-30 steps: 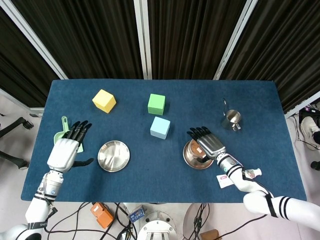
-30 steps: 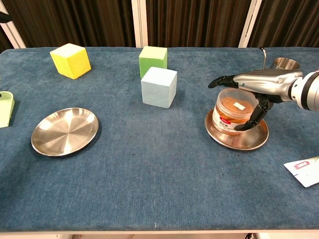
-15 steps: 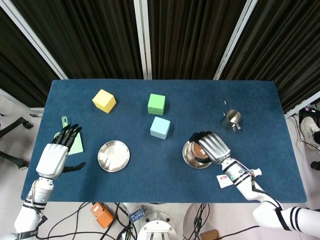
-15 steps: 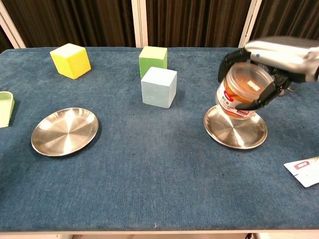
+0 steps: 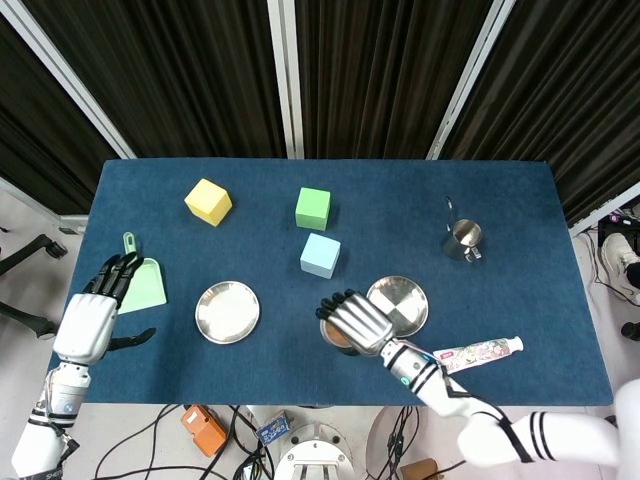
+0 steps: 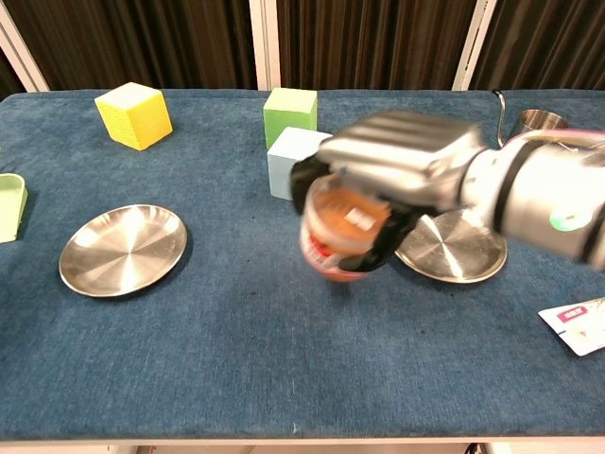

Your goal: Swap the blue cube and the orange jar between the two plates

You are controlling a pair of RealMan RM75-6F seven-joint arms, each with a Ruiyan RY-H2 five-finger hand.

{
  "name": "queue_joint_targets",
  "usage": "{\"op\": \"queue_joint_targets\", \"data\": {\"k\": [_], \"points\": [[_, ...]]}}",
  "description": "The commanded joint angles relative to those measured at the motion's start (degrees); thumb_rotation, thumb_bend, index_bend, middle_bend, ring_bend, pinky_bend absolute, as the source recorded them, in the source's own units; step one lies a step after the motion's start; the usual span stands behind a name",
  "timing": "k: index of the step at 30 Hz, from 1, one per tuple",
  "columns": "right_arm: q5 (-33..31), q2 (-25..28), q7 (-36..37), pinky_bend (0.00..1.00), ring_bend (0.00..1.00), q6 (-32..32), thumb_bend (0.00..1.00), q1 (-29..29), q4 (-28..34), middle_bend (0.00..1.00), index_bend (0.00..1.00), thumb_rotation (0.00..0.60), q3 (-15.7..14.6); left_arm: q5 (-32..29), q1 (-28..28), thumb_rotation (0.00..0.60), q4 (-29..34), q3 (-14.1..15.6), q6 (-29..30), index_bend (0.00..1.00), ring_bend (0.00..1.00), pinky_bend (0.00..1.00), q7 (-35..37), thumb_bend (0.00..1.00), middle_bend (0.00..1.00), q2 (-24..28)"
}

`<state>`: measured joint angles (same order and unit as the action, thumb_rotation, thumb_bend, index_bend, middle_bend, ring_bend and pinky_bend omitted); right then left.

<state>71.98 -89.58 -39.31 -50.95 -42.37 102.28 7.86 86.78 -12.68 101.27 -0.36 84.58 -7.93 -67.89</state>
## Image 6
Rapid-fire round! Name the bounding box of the right black-fingered robot hand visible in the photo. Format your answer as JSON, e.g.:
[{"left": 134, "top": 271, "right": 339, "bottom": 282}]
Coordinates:
[{"left": 288, "top": 111, "right": 488, "bottom": 275}]

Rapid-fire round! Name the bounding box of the brown round container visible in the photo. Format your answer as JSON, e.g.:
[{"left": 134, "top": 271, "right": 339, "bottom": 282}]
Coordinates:
[{"left": 298, "top": 174, "right": 393, "bottom": 284}]

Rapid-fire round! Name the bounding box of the light blue foam cube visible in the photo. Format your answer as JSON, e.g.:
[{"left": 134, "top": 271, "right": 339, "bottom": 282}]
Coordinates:
[{"left": 267, "top": 126, "right": 335, "bottom": 202}]

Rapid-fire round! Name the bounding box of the black pleated curtain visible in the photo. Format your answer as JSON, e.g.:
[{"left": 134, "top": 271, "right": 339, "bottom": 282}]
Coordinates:
[
  {"left": 276, "top": 0, "right": 476, "bottom": 91},
  {"left": 0, "top": 46, "right": 25, "bottom": 100},
  {"left": 4, "top": 0, "right": 259, "bottom": 91},
  {"left": 472, "top": 0, "right": 605, "bottom": 92}
]

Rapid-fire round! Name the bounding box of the green foam cube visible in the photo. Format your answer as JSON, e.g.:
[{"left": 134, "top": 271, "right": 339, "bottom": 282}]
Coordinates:
[{"left": 263, "top": 87, "right": 319, "bottom": 150}]

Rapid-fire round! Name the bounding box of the steel gooseneck pitcher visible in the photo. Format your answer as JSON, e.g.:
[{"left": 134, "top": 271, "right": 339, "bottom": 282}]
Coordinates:
[{"left": 491, "top": 88, "right": 571, "bottom": 148}]

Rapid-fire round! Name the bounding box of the white toothpaste tube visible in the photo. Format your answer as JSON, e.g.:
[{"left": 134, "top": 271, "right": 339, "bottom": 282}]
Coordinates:
[{"left": 537, "top": 296, "right": 605, "bottom": 357}]

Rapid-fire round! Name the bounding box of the blue felt table cloth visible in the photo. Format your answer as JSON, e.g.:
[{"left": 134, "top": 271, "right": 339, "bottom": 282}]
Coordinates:
[{"left": 0, "top": 88, "right": 605, "bottom": 444}]

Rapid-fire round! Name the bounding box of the yellow foam cube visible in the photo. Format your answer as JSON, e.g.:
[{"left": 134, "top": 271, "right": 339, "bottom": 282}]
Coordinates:
[{"left": 94, "top": 81, "right": 174, "bottom": 151}]

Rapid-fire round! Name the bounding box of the light green plastic dustpan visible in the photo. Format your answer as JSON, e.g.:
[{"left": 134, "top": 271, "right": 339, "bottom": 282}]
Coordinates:
[{"left": 0, "top": 172, "right": 28, "bottom": 244}]

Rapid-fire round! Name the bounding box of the white frame post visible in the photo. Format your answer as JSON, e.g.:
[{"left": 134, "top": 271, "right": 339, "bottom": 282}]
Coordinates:
[
  {"left": 249, "top": 0, "right": 283, "bottom": 91},
  {"left": 0, "top": 0, "right": 51, "bottom": 94},
  {"left": 452, "top": 0, "right": 498, "bottom": 92}
]

